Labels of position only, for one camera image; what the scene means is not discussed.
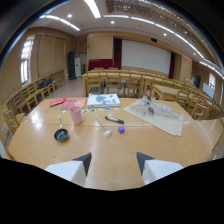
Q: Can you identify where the red packet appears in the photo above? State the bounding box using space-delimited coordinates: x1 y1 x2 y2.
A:
48 97 68 108

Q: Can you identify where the wooden chair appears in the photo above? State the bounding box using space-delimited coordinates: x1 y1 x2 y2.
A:
85 71 102 98
123 73 144 99
105 71 122 96

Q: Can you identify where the beige paper sheet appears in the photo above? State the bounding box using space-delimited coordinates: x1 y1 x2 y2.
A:
122 98 185 137

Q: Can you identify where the orange paper sheet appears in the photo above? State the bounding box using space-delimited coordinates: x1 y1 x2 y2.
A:
73 97 88 109

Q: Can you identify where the black marker pen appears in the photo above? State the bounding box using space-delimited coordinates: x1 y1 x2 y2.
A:
104 115 125 125

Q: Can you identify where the white printed book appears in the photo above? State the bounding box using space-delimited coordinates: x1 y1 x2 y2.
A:
86 92 122 109

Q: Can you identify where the dark red curtain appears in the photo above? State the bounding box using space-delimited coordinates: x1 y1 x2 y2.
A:
112 37 123 70

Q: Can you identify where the red podium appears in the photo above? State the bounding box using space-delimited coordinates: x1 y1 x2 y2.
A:
87 58 114 72

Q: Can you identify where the bright window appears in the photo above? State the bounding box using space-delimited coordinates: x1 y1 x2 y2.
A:
20 35 35 88

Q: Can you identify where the pink plastic cup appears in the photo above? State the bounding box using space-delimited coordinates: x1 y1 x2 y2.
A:
68 105 84 126

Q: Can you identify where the black bag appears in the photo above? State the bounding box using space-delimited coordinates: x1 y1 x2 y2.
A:
37 77 54 90

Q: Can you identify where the small black frying pan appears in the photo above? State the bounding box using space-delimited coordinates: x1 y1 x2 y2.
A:
53 115 70 143

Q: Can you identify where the clear plastic bag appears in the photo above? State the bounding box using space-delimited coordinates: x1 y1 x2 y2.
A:
135 99 179 121

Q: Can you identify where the wooden desk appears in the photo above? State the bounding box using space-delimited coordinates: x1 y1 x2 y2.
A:
150 83 183 102

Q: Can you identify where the wooden stick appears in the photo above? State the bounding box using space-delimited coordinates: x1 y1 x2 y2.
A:
95 117 105 128

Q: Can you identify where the white projection screen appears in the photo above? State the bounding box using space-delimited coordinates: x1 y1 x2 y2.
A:
121 39 172 75

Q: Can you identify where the white cabinet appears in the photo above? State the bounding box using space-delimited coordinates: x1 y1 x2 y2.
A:
74 54 82 78

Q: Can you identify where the pink packet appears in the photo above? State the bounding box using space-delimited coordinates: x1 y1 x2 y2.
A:
60 99 78 110

